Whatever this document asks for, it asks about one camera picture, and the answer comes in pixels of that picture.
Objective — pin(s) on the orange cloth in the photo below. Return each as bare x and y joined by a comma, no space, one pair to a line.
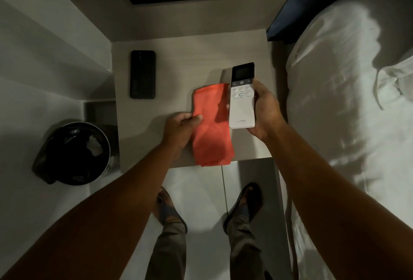
213,124

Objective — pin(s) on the beige bedside table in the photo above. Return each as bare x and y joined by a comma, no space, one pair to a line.
193,95

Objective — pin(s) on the person's left forearm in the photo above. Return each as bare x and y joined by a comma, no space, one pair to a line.
93,215

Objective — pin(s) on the person's left hand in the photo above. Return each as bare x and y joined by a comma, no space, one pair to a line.
178,131

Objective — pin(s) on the person's left sandal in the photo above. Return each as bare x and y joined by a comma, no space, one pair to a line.
167,207

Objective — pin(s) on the person's sandal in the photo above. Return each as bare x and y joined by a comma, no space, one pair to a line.
245,204
167,207

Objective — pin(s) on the white remote control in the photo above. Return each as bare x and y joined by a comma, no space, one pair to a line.
242,95

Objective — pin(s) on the white bed sheet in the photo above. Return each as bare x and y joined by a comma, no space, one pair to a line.
348,95

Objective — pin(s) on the person's right thumb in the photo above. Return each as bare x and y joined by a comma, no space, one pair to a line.
260,94

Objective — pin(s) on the person's right trouser leg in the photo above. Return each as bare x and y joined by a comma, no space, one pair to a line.
247,250

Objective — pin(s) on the person's right sandal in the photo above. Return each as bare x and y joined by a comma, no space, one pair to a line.
245,204

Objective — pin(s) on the white pillow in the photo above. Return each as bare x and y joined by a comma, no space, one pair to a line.
395,78

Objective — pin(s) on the person's right forearm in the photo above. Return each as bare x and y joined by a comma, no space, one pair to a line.
342,205

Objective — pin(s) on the person's left trouser leg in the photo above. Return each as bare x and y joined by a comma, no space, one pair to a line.
167,250

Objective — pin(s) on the person's left thumb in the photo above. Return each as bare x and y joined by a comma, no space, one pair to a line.
193,121

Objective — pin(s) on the black smartphone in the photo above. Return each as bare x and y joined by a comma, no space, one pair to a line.
143,74

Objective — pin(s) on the person's trouser leg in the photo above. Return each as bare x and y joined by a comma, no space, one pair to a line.
247,250
167,250

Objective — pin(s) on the person's right hand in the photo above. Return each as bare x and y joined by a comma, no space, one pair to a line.
267,112

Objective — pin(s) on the black mesh waste bin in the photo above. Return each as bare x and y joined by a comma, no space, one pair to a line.
75,154

